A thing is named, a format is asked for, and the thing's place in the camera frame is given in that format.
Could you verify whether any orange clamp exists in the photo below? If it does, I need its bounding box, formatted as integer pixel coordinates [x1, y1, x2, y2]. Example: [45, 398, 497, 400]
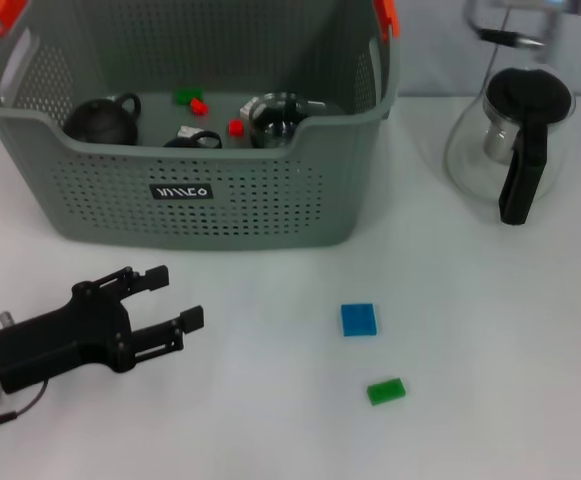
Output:
[373, 0, 401, 41]
[0, 0, 27, 36]

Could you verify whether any green toy brick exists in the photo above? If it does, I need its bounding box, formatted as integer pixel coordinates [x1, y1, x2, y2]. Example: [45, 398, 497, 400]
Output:
[366, 377, 407, 406]
[173, 87, 205, 105]

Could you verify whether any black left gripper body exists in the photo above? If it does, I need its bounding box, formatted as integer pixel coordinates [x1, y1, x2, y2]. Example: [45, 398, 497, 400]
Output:
[0, 281, 134, 396]

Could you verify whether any glass pitcher with black handle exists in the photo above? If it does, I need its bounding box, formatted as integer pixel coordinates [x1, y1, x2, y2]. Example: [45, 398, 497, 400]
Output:
[442, 66, 577, 226]

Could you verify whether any blue toy brick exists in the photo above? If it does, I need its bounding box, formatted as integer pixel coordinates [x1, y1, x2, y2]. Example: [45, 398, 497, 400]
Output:
[340, 302, 381, 338]

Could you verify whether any glass teacup with black sleeve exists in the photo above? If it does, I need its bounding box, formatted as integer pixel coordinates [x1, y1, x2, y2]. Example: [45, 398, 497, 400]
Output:
[162, 129, 224, 150]
[297, 99, 344, 118]
[248, 92, 306, 150]

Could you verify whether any black clay teapot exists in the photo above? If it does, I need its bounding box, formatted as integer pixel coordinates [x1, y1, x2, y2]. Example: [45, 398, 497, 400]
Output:
[63, 92, 143, 146]

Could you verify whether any grey perforated storage bin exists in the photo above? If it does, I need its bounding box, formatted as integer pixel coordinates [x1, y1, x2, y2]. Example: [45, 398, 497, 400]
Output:
[0, 0, 401, 250]

